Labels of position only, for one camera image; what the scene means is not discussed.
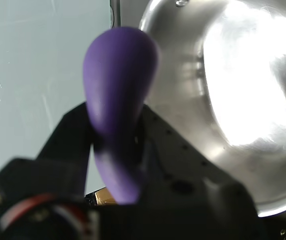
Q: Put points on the purple toy aubergine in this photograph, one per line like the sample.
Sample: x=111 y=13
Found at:
x=117 y=87

